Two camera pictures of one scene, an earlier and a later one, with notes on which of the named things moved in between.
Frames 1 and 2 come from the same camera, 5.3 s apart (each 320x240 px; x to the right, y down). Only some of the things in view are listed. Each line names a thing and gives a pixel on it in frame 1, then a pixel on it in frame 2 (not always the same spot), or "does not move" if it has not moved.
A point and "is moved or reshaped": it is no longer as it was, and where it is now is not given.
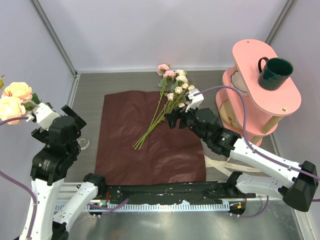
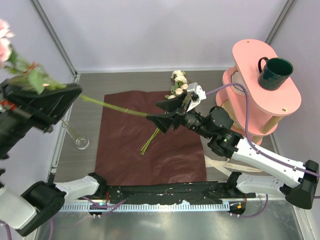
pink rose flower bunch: [174, 87] is moved or reshaped
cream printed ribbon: [211, 163] does not move
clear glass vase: [83, 142] does not move
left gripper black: [73, 116] -> [36, 114]
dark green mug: [274, 73] does not move
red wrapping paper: [165, 155] does not move
